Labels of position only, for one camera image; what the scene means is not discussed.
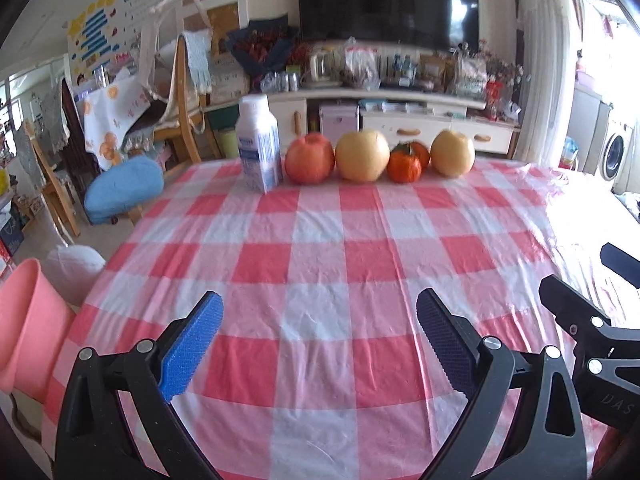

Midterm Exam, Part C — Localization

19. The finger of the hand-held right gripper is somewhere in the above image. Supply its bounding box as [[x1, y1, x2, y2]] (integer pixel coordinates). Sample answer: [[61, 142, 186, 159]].
[[539, 274, 613, 341], [600, 242, 640, 288]]

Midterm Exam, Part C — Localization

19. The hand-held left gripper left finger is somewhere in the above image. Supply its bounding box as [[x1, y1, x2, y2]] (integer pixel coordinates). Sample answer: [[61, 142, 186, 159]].
[[54, 290, 224, 480]]

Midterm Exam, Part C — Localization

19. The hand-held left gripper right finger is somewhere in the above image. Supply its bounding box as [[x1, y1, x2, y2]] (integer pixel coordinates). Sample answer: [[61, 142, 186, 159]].
[[416, 287, 587, 480]]

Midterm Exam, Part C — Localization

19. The pink plastic bucket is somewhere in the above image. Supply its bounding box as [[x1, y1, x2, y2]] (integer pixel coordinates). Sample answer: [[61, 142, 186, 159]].
[[0, 258, 77, 401]]

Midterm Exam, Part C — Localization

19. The white washing machine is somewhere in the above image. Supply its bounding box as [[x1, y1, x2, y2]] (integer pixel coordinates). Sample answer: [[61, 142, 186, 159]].
[[597, 120, 640, 184]]

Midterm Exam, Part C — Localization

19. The pink checked tablecloth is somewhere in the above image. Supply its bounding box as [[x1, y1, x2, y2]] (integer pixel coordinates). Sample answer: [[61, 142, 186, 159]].
[[40, 155, 640, 480]]

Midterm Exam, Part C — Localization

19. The blue cushioned stool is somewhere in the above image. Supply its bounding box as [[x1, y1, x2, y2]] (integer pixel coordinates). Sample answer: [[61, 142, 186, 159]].
[[84, 156, 166, 226]]

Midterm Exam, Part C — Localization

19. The orange mandarin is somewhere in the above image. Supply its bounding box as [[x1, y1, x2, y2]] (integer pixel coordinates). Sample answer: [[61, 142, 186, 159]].
[[387, 145, 424, 185], [410, 141, 432, 169]]

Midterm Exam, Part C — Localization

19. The wooden armchair with white cushion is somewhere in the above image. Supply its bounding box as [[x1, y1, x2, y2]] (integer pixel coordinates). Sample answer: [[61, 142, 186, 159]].
[[9, 387, 52, 444]]

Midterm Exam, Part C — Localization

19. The yellow pear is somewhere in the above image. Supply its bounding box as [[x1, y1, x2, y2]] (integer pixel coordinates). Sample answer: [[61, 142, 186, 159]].
[[430, 129, 476, 179], [335, 129, 391, 183]]

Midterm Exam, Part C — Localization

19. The light green waste bin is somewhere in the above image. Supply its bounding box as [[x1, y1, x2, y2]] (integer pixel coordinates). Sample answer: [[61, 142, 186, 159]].
[[215, 127, 241, 160]]

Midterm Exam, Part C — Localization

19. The blue white milk carton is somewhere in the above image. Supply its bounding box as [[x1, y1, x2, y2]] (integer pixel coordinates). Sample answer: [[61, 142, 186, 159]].
[[237, 94, 284, 194]]

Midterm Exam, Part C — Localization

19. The wooden chair with grey cover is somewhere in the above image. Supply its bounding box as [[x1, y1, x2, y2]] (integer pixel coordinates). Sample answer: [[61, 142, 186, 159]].
[[22, 120, 82, 239]]

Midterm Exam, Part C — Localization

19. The white curtain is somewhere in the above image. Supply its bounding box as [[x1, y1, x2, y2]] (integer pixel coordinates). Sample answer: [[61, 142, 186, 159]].
[[515, 0, 587, 169]]

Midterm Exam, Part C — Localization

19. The red apple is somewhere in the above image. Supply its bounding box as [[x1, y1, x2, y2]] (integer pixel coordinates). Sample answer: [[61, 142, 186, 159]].
[[285, 132, 336, 185]]

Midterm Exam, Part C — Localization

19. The white television cabinet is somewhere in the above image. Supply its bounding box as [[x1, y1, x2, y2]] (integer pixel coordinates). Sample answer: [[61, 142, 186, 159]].
[[250, 85, 522, 162]]

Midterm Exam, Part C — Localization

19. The dark green storage box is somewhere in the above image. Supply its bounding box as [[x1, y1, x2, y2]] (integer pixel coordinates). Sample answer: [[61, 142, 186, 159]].
[[205, 107, 242, 131]]

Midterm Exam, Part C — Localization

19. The wooden chair with lace cover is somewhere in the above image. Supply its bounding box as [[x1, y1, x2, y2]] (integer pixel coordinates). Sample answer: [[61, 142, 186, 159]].
[[152, 30, 217, 162]]

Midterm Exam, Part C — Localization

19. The orange print dining tablecloth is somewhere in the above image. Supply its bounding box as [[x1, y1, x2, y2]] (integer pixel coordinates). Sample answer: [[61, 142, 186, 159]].
[[82, 67, 154, 172]]

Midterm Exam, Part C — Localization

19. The pink storage box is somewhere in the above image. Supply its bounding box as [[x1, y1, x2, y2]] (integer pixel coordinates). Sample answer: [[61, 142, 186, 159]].
[[319, 101, 360, 139]]

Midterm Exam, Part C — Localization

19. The white rice sack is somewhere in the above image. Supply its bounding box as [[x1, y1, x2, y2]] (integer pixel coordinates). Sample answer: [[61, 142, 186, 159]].
[[207, 52, 251, 107]]

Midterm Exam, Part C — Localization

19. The clear snack bag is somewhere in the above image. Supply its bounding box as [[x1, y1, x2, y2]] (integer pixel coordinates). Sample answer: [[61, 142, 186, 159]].
[[344, 37, 382, 89]]

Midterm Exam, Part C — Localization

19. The white mesh food cover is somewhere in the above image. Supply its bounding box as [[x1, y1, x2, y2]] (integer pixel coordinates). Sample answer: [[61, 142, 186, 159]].
[[137, 0, 214, 102]]

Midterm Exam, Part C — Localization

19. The dark blue flower bouquet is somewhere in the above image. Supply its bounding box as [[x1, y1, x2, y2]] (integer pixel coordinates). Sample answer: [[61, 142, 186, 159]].
[[225, 15, 302, 92]]

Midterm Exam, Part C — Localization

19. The black television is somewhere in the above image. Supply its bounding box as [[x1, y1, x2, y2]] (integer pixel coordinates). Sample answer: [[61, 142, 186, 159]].
[[296, 0, 480, 52]]

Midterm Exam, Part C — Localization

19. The wall poster with blue strips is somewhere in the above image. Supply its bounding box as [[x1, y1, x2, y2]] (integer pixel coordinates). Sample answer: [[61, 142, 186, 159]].
[[67, 0, 177, 79]]

